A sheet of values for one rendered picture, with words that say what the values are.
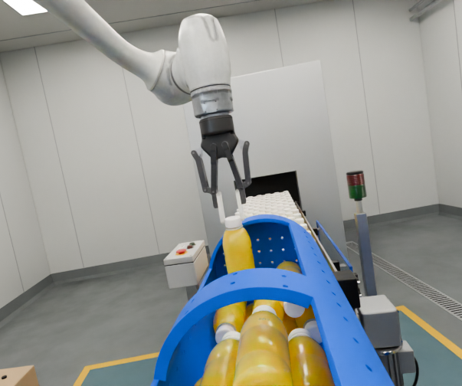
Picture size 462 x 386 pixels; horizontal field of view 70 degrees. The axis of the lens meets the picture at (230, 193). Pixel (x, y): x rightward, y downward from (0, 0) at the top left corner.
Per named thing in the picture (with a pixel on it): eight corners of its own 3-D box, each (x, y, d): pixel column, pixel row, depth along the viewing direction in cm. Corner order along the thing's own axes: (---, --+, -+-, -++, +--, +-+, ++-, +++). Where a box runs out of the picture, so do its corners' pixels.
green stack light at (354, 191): (351, 199, 123) (349, 186, 123) (347, 197, 130) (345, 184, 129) (368, 197, 122) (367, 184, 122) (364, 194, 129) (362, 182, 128)
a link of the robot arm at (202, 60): (244, 82, 71) (214, 97, 82) (231, 7, 69) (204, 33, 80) (198, 84, 65) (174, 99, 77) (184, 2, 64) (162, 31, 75)
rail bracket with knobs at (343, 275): (329, 315, 94) (325, 281, 93) (326, 304, 101) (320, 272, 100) (365, 312, 93) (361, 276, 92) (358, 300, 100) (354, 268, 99)
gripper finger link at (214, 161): (217, 143, 72) (210, 143, 72) (215, 194, 73) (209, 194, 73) (219, 144, 76) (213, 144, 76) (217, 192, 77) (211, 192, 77)
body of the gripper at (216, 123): (192, 118, 70) (200, 161, 71) (232, 110, 69) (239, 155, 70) (199, 122, 77) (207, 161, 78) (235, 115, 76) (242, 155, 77)
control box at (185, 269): (168, 289, 109) (162, 259, 108) (183, 268, 129) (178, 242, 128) (198, 285, 108) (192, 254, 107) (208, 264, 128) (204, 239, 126)
